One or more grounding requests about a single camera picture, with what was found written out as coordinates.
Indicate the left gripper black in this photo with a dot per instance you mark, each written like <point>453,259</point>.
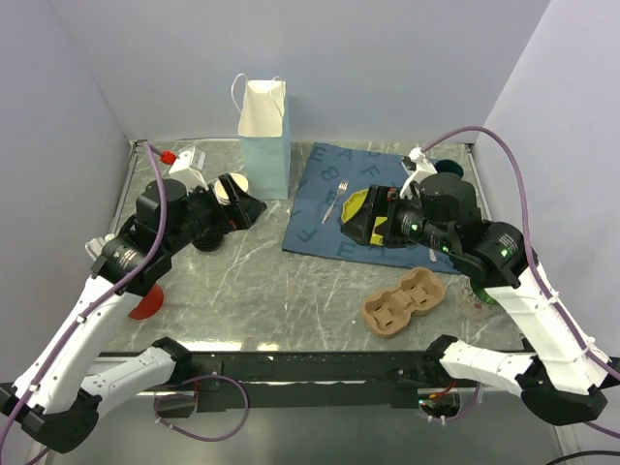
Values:
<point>244,210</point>

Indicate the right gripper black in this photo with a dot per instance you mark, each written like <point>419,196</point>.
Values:
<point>383,201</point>

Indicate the stack of brown paper cups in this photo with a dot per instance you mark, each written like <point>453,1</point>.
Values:
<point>222,191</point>

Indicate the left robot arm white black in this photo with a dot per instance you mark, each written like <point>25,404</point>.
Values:
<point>56,401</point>

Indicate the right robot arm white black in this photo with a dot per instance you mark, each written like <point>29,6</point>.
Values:
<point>563,378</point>

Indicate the yellow plate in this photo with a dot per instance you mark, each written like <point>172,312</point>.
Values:
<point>352,205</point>

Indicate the silver fork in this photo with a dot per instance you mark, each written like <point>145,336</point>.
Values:
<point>341,190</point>

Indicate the stack of black lids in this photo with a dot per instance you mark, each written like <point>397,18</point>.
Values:
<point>209,242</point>

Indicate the blue letter-print cloth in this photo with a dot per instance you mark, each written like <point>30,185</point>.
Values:
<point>325,168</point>

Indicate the light blue paper bag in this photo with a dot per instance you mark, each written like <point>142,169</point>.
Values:
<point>264,134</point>

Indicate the dark green enamel mug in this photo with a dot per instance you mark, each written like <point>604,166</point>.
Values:
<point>449,166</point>

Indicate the brown cardboard cup carrier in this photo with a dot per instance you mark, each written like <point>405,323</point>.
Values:
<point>389,311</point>

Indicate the red cup holder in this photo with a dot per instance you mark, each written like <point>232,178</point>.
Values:
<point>149,305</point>

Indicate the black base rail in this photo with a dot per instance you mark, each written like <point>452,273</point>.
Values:
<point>233,379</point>

